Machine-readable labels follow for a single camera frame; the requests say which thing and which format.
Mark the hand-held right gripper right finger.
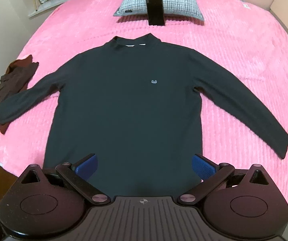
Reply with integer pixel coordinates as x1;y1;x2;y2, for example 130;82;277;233
178;153;272;204

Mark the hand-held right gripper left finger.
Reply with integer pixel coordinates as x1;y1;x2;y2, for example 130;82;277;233
17;153;111;204

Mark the dark green sweater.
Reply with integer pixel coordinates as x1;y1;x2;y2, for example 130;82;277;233
0;33;288;199

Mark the brown garment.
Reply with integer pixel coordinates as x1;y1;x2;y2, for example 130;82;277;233
0;55;39;140

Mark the pink ribbed blanket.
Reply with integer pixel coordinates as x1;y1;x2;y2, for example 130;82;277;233
0;0;288;209

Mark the black phone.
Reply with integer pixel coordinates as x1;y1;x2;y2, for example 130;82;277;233
146;0;166;26

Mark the white window sill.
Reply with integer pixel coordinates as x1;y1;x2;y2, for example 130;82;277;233
27;0;67;18

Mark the grey checked pillow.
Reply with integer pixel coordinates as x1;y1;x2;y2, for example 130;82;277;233
113;0;206;20

